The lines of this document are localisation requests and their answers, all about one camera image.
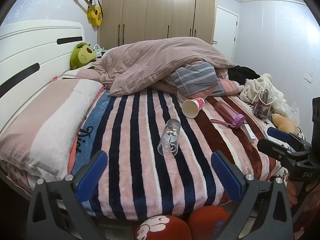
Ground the yellow ukulele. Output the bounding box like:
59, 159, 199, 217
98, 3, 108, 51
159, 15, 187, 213
73, 0, 103, 27

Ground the red slipper with blue print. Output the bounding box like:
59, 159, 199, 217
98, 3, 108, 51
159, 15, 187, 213
186, 206, 230, 240

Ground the yellow plush toy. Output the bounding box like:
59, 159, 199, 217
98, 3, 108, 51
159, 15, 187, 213
272, 113, 299, 133

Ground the cream fleece garment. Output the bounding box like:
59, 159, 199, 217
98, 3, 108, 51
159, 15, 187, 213
239, 73, 288, 110

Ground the wooden wardrobe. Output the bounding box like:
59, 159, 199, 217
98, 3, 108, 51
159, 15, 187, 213
97, 0, 220, 50

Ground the white and pink paper cup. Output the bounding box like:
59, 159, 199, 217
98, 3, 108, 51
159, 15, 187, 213
181, 97, 205, 119

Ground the red slipper with white print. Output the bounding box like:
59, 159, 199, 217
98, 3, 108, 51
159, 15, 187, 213
134, 215, 192, 240

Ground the striped plush blanket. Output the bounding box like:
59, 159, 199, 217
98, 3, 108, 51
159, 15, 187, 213
68, 88, 280, 221

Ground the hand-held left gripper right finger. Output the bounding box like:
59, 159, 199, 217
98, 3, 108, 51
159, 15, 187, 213
211, 150, 293, 240

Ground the white door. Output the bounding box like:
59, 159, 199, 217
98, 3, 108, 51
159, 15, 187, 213
212, 5, 240, 62

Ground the white and pink tube box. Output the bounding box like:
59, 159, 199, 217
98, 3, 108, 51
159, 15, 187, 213
243, 121, 256, 143

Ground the white headboard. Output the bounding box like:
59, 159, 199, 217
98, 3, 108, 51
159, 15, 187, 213
0, 19, 87, 133

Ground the pink water bottle purple lid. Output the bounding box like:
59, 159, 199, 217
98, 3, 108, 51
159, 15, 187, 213
210, 100, 246, 129

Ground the clear glass cup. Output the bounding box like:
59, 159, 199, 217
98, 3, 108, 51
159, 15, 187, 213
157, 118, 181, 157

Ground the green plush toy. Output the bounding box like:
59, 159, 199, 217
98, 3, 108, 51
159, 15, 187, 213
70, 42, 97, 70

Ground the black clothing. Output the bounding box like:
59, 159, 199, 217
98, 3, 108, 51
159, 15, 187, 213
227, 65, 261, 85

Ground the pink striped pillow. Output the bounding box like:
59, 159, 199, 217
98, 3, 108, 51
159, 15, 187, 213
0, 79, 104, 178

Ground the pink corduroy duvet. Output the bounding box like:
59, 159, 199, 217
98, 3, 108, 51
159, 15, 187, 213
76, 36, 236, 97

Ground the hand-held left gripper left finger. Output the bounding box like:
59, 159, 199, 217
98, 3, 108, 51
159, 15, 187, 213
26, 150, 108, 240

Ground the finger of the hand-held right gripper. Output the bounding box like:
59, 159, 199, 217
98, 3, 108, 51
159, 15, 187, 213
266, 127, 312, 153
257, 138, 298, 167

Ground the grey patterned pillow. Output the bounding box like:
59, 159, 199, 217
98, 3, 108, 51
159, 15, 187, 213
162, 62, 244, 99

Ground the clear plastic bag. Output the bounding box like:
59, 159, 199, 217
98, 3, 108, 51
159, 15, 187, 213
277, 101, 300, 127

